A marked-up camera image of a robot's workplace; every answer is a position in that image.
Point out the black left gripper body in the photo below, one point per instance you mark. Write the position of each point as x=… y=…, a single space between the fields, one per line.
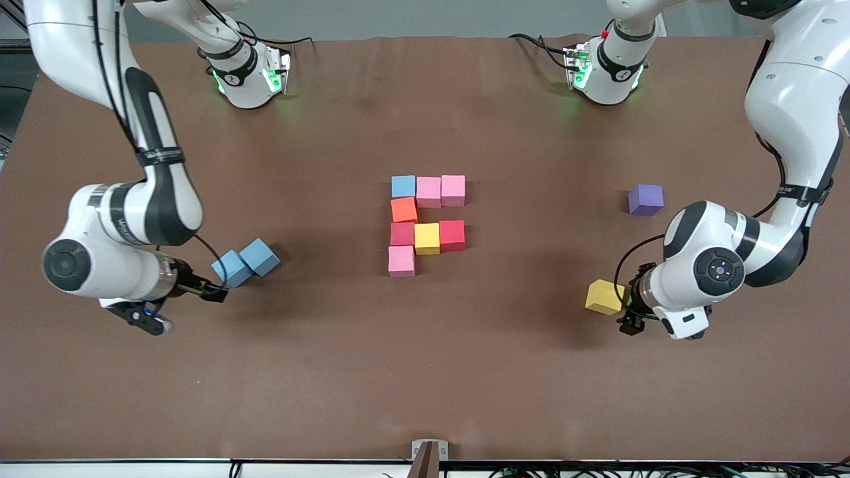
x=639 y=290

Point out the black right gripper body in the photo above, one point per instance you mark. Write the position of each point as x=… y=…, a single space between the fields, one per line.
x=186 y=281

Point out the blue foam cube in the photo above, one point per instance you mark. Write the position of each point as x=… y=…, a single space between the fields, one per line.
x=403 y=186
x=232 y=267
x=259 y=256

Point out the yellow foam cube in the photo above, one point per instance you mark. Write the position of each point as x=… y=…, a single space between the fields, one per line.
x=603 y=297
x=427 y=239

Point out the pink foam cube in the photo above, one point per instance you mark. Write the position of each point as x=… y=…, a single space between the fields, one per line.
x=429 y=192
x=401 y=261
x=453 y=190

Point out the red foam cube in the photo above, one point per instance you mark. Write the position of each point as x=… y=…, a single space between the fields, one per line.
x=452 y=236
x=402 y=234

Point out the orange foam cube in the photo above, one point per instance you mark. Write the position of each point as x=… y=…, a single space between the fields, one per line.
x=404 y=210

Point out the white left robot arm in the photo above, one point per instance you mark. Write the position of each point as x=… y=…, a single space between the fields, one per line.
x=797 y=113

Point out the arm base connector plate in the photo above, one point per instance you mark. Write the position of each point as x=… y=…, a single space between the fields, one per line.
x=282 y=73
x=576 y=66

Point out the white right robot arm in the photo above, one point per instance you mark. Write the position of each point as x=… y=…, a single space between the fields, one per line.
x=80 y=40

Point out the purple foam cube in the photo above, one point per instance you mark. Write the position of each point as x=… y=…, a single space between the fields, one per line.
x=646 y=200

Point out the brown table mat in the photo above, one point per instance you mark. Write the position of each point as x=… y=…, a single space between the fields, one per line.
x=398 y=398

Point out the grey metal bracket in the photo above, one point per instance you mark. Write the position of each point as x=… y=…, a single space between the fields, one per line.
x=429 y=455

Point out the aluminium frame post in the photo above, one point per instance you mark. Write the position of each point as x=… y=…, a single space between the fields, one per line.
x=12 y=14

